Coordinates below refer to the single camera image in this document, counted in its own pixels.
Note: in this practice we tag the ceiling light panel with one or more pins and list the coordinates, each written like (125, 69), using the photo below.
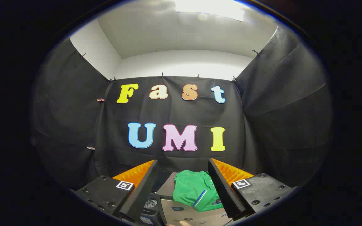
(209, 8)

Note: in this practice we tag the black backdrop cloth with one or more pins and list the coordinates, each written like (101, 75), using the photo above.
(174, 113)

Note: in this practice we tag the green shirt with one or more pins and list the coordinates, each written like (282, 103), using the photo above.
(190, 188)

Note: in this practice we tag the grey washing machine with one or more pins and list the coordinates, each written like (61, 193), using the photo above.
(151, 204)

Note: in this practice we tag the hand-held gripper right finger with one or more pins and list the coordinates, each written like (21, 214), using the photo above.
(223, 191)

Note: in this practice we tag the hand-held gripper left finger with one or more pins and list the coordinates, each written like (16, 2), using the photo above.
(143, 188)

